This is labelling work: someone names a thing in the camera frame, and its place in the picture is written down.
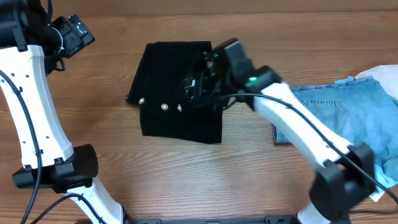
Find black skirt with pearl buttons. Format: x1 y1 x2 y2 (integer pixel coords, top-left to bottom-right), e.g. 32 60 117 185
126 41 222 144

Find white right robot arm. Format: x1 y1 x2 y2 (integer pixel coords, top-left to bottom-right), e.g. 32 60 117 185
181 38 376 223

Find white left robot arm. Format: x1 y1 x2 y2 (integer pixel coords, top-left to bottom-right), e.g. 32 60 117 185
1 1 130 223

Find blue denim shorts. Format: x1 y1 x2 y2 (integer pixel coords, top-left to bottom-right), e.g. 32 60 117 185
272 76 398 183

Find white cloth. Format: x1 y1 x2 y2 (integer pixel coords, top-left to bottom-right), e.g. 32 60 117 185
355 65 398 99

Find light blue garment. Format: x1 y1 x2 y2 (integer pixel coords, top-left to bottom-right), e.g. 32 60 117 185
369 161 398 195

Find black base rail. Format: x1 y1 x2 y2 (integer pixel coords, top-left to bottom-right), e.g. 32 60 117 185
124 215 300 224

